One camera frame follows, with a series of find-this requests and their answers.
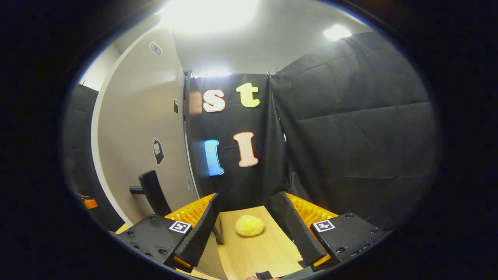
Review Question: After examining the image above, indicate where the small ceiling light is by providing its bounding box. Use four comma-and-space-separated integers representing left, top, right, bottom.
323, 24, 353, 42

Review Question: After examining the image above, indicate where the black backdrop cloth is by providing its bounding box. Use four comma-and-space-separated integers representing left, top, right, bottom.
63, 31, 439, 233

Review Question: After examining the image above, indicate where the white cabinet door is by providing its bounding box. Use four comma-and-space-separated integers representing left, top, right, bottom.
90, 26, 201, 227

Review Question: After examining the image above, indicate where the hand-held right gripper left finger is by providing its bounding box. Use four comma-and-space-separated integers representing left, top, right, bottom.
113, 192, 223, 273

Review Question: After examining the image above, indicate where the black cabinet door handle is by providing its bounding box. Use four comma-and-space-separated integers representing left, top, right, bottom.
129, 170, 172, 217

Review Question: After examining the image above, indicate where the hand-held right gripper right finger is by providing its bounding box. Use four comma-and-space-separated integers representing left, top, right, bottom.
267, 191, 390, 273

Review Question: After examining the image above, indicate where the yellow round sponge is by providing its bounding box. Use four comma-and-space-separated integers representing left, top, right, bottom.
235, 215, 265, 237

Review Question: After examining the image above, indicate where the long ceiling light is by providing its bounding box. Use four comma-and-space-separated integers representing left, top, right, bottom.
159, 0, 260, 34

